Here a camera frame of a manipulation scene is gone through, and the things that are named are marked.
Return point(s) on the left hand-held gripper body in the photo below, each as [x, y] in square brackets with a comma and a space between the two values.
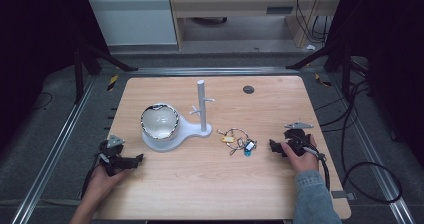
[111, 150]

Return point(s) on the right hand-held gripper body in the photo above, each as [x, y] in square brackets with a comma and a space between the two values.
[296, 139]

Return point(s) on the person's right hand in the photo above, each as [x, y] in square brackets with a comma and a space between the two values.
[301, 160]

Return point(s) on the person's left hand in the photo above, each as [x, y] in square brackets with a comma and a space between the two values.
[103, 181]

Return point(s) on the white bowl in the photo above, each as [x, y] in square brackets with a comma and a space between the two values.
[160, 121]

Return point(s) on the grey table grommet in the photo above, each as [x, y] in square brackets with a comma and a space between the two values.
[248, 89]

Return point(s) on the yellow black tape strip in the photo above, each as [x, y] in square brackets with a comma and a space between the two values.
[112, 82]
[322, 80]

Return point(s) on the white stand with pegs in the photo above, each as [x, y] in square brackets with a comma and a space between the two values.
[202, 114]

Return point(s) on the black metal stand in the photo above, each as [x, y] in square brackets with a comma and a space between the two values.
[336, 55]
[85, 60]

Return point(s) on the small white floor object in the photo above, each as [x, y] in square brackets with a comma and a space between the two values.
[310, 47]

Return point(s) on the white cabinet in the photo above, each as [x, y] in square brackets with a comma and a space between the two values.
[131, 19]

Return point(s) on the light wooden desk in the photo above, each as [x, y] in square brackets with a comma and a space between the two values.
[240, 4]

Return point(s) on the metal floor rail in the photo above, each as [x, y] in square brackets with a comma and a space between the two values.
[376, 164]
[50, 157]
[213, 71]

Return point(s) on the grey table bracket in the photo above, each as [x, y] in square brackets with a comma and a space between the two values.
[343, 194]

